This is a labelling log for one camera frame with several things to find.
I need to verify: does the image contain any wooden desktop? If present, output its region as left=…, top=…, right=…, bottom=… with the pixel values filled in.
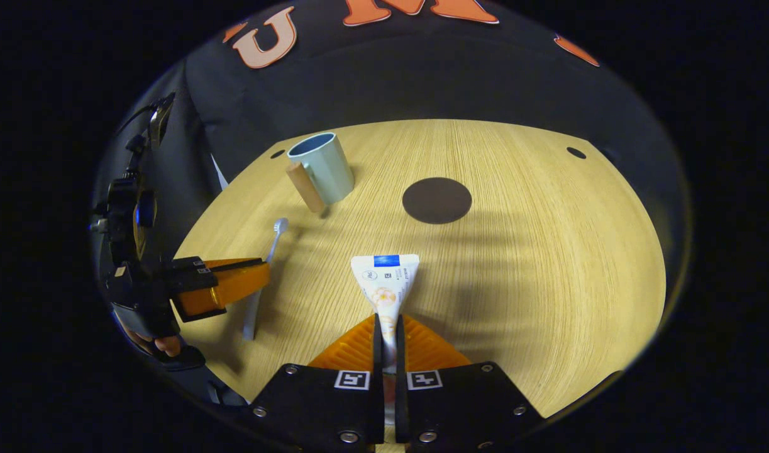
left=170, top=118, right=668, bottom=419

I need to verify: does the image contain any white toothpaste tube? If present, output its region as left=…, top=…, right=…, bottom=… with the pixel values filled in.
left=350, top=254, right=421, bottom=378

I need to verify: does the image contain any black backdrop cloth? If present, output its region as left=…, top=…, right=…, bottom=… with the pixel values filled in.
left=92, top=0, right=693, bottom=271

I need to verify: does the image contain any dark round coaster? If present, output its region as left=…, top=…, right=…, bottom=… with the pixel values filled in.
left=402, top=177, right=473, bottom=225

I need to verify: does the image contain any white toothbrush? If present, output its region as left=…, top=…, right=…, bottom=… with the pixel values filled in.
left=242, top=218, right=290, bottom=342

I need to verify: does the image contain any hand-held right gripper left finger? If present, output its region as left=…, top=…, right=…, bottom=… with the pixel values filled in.
left=246, top=313, right=385, bottom=446

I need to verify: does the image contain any pale blue cup wooden handle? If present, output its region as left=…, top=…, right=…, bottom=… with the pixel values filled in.
left=285, top=132, right=355, bottom=215

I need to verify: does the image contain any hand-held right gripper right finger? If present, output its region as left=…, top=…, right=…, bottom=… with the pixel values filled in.
left=395, top=313, right=546, bottom=450

